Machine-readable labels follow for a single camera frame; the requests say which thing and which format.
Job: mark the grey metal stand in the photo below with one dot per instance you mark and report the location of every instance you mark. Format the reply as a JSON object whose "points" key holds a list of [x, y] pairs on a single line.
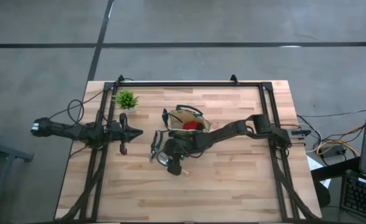
{"points": [[5, 152]]}

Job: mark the black keyboard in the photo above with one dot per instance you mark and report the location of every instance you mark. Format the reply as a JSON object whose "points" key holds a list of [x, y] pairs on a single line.
{"points": [[360, 196]]}

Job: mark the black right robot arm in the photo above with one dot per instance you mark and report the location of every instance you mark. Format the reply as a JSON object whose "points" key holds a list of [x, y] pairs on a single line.
{"points": [[232, 129]]}

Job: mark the black power adapter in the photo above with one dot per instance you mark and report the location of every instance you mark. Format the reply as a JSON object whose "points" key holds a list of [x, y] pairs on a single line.
{"points": [[332, 151]]}

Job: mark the blue grey pruner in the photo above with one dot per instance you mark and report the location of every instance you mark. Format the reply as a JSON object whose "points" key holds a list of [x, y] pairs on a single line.
{"points": [[165, 117]]}

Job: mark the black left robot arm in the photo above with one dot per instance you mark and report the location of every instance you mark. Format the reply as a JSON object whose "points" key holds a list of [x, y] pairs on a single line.
{"points": [[77, 132]]}

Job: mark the white paper sheet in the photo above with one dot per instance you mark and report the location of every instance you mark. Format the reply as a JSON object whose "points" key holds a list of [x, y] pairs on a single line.
{"points": [[313, 163]]}

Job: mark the beige green gardening bag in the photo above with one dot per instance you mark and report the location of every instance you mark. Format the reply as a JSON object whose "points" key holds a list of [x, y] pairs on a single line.
{"points": [[178, 119]]}

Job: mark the black aluminium table frame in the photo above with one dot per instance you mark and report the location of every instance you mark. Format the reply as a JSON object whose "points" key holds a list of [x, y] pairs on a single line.
{"points": [[186, 84]]}

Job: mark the green plant white pot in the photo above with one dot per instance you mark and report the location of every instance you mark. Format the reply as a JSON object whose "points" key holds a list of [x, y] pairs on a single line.
{"points": [[126, 99]]}

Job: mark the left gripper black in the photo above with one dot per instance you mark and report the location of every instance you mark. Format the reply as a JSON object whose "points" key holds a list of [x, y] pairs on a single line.
{"points": [[119, 132]]}

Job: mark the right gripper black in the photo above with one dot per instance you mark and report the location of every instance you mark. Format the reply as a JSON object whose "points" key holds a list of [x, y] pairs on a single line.
{"points": [[180, 146]]}

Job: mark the red round object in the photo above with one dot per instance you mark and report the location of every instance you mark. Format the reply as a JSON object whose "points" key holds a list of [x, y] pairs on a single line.
{"points": [[190, 125]]}

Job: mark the black desk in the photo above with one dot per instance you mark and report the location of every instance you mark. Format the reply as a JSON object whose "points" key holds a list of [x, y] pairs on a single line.
{"points": [[335, 169]]}

